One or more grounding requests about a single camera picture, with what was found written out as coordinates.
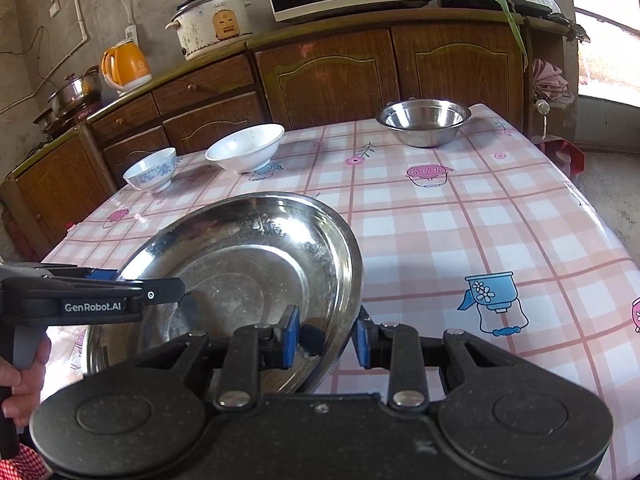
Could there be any dark wooden side shelf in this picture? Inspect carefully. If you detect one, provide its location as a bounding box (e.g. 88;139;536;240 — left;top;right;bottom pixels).
522;17;581;141

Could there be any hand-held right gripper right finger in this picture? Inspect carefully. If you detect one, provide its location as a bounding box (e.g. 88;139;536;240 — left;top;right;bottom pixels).
351;305;521;409

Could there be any grey glazed door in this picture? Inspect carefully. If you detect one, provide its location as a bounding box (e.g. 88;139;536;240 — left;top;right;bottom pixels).
565;0;640;151

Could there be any person's left hand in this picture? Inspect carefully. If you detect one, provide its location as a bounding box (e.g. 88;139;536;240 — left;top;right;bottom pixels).
0;335;52;431

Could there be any wooden single-door cabinet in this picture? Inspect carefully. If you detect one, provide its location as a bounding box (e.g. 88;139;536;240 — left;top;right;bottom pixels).
0;125;118;261

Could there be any wooden two-door cabinet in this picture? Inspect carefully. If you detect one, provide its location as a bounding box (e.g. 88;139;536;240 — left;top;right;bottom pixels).
247;7;531;133

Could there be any pink checked plastic tablecloth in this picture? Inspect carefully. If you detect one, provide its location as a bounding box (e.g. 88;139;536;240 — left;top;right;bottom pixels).
0;104;640;480

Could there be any green leek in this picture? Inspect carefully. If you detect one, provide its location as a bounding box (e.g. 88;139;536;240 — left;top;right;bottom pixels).
447;0;531;68

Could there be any small blue-patterned ceramic bowl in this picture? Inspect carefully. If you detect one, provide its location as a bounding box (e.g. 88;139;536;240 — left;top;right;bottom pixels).
122;147;178;194

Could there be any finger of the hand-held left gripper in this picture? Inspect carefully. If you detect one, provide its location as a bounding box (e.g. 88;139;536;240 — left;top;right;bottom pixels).
127;277;187;306
50;266;121;283

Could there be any white wall pipe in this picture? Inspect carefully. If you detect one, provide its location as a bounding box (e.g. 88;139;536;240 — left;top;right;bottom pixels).
0;0;91;116

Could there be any orange electric kettle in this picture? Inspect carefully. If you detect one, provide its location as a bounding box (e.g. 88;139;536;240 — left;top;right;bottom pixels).
100;40;152;97

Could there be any white rice cooker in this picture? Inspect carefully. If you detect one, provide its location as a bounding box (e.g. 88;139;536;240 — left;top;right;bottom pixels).
166;0;252;62

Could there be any dark cooktop stove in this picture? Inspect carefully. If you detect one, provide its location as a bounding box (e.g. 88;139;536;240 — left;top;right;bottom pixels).
35;100;108;136

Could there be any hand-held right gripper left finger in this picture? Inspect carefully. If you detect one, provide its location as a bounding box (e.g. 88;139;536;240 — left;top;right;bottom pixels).
132;305;301;409

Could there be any pink folded umbrella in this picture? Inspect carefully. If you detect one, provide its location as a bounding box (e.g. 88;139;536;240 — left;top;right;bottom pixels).
530;58;575;108

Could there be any steel bowl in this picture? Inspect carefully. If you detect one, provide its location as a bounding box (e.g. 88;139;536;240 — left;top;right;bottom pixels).
375;99;472;148

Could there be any large steel plate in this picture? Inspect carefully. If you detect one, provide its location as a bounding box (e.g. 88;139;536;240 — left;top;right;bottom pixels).
81;192;364;395

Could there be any black flat tray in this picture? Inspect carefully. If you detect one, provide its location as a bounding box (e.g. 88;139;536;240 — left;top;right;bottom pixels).
440;0;553;16

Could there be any wooden drawer cabinet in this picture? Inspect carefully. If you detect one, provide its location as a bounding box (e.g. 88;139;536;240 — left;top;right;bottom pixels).
87;50;271;186

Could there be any steel cooking pot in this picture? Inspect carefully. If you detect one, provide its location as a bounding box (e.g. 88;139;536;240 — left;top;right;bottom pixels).
47;66;102;117

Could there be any red bag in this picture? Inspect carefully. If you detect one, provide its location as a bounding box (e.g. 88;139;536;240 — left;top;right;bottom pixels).
537;137;586;181

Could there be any large white ceramic bowl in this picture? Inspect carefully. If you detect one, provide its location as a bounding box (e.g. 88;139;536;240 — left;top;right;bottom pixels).
205;123;286;174

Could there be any red checked garment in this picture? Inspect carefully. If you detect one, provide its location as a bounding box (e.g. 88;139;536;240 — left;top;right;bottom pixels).
0;444;51;480

